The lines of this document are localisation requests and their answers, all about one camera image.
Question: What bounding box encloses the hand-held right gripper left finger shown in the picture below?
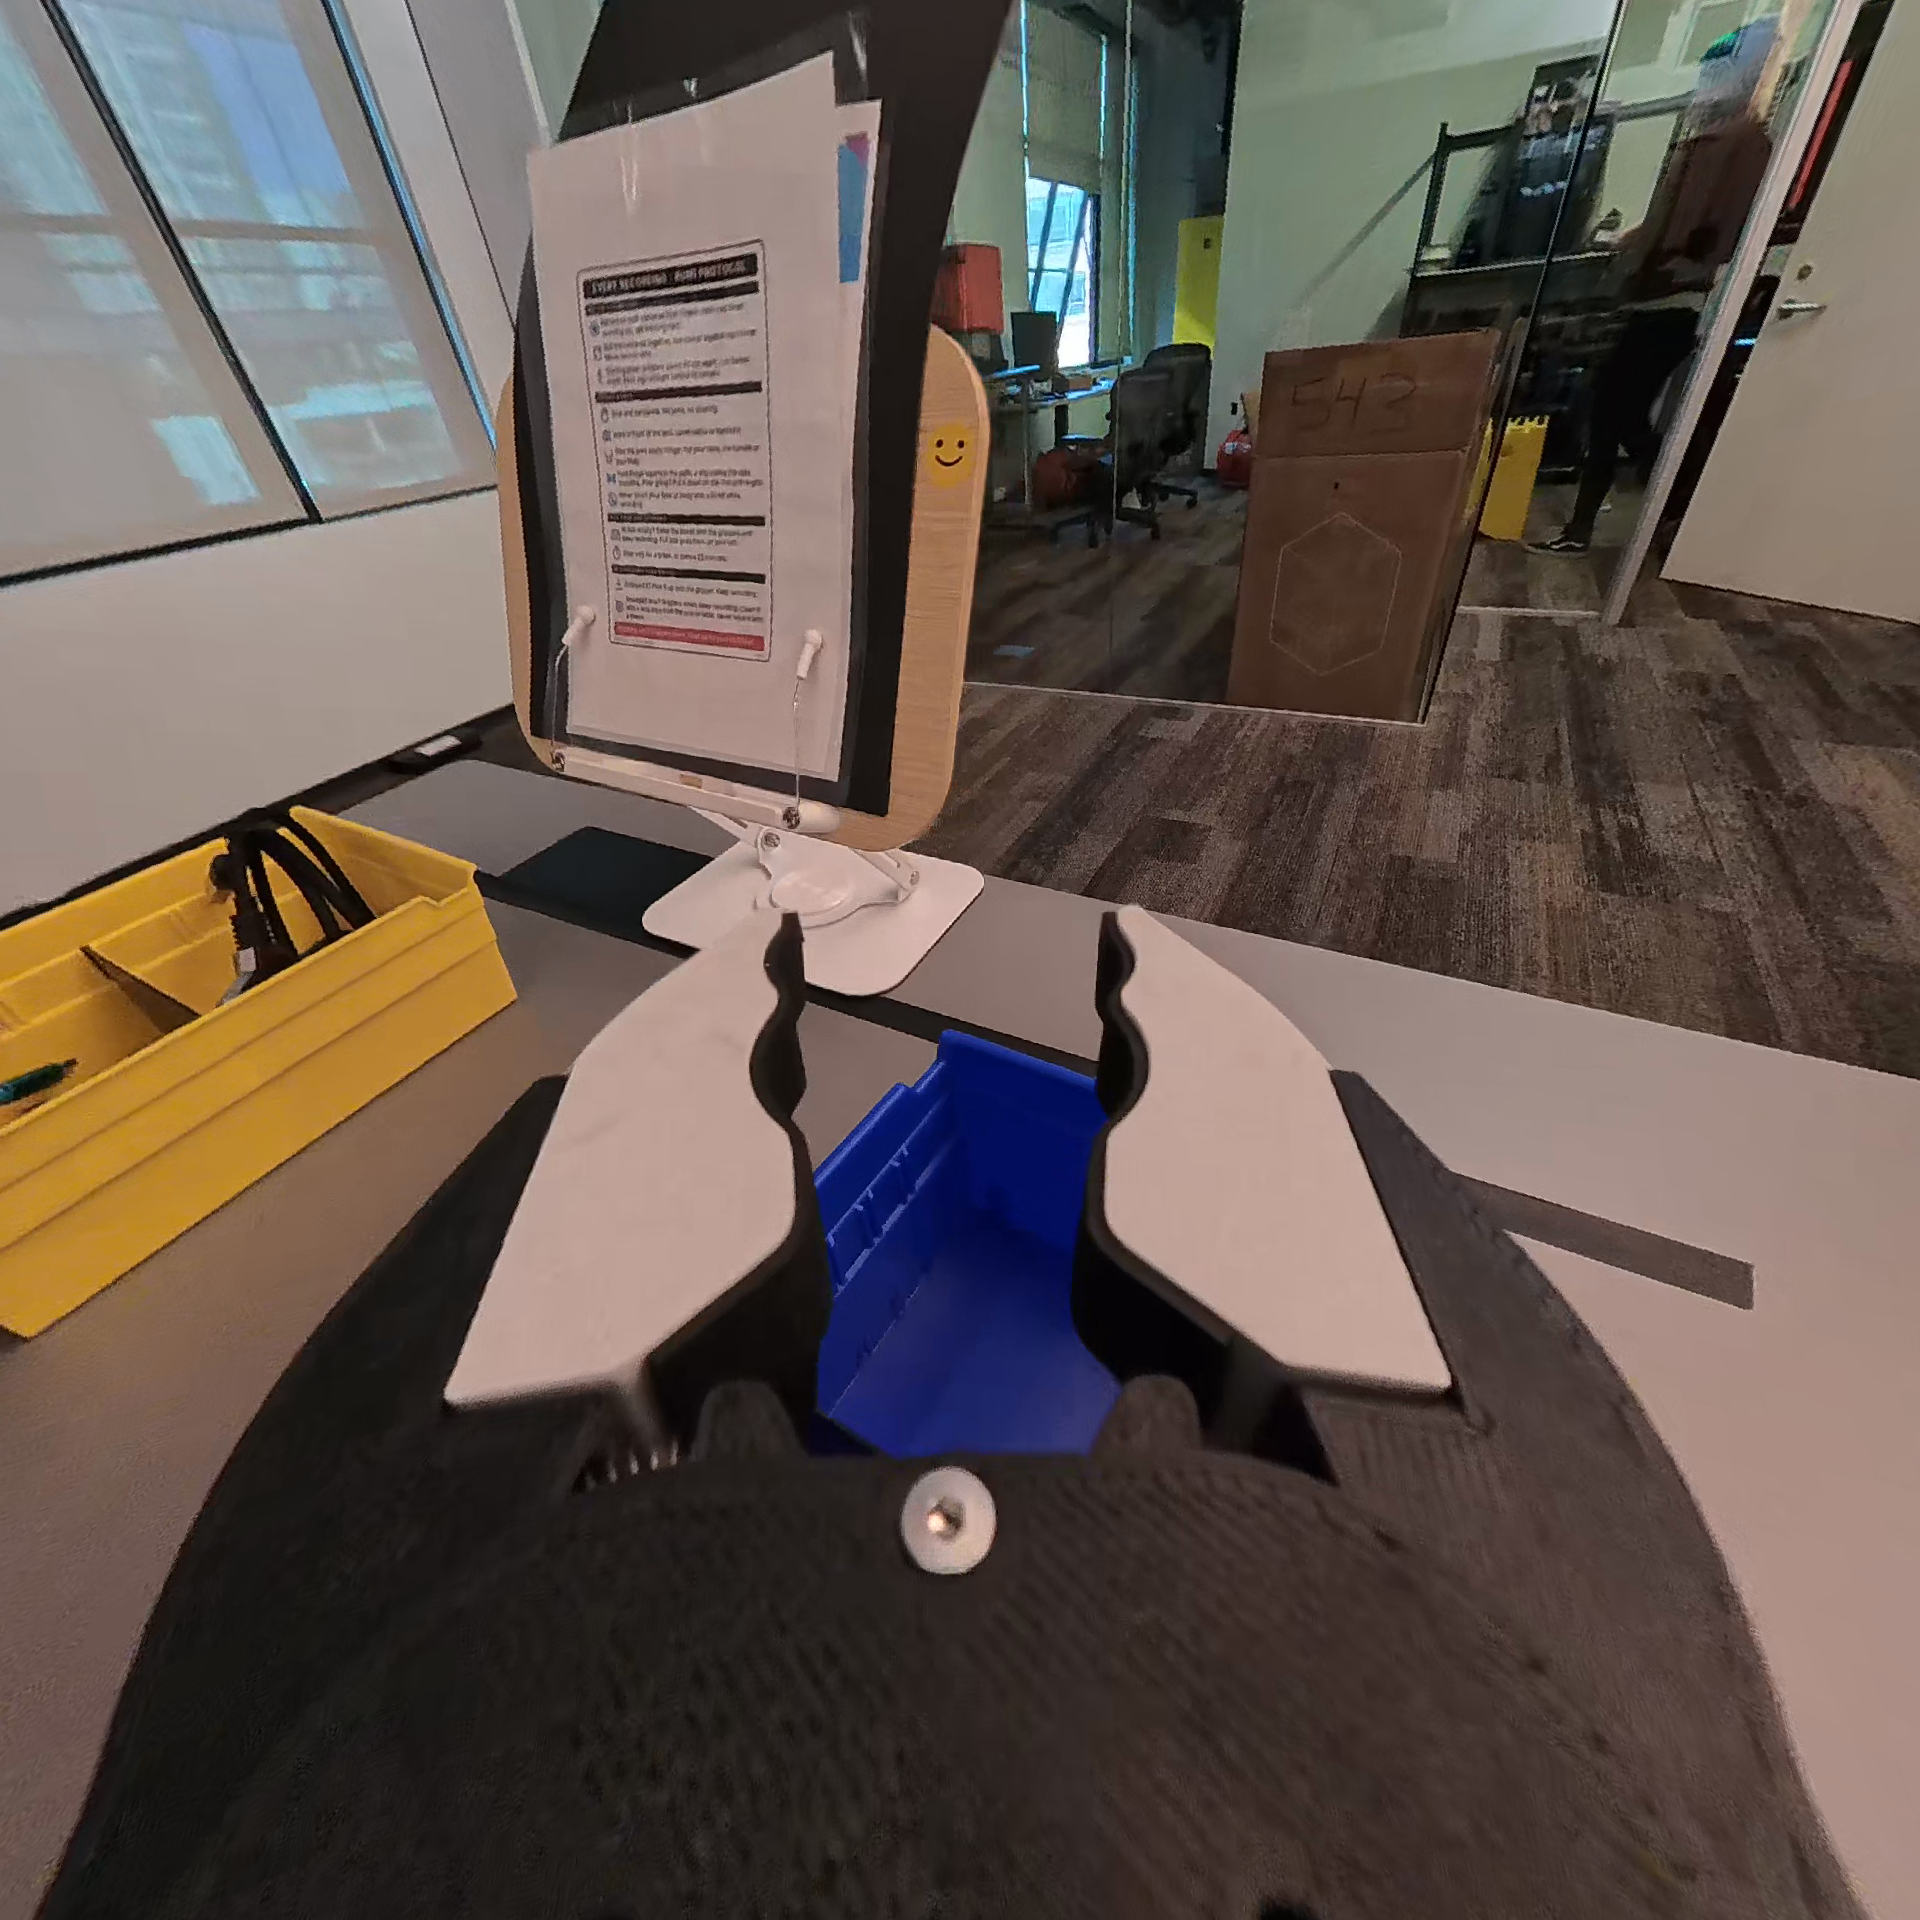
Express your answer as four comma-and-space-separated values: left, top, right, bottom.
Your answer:
441, 908, 837, 1461

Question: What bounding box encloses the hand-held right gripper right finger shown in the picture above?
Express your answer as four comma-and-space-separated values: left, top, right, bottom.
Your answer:
1071, 902, 1457, 1448

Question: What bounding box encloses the blue plastic bin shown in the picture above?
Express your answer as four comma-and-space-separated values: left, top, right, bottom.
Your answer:
810, 1027, 1126, 1461

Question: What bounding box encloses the yellow plastic bin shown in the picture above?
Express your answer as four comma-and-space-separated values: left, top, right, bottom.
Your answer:
0, 805, 519, 1340

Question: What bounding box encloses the black braided adapter cable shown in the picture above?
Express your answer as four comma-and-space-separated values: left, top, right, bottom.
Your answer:
207, 810, 378, 1003

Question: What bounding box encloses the black desk pad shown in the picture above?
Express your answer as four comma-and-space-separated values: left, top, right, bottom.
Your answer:
497, 826, 753, 940

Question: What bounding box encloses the brown bin divider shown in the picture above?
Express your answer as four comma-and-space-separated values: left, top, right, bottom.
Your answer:
83, 936, 227, 1028

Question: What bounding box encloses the brown cardboard box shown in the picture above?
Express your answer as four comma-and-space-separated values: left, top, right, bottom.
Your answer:
1228, 330, 1501, 722

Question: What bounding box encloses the black office chair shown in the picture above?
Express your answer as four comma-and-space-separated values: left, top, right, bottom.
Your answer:
1102, 342, 1217, 544

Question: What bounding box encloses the white framed window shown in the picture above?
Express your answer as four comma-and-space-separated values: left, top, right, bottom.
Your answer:
0, 0, 497, 578

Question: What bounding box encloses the white door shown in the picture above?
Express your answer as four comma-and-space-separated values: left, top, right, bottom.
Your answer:
1658, 0, 1920, 589

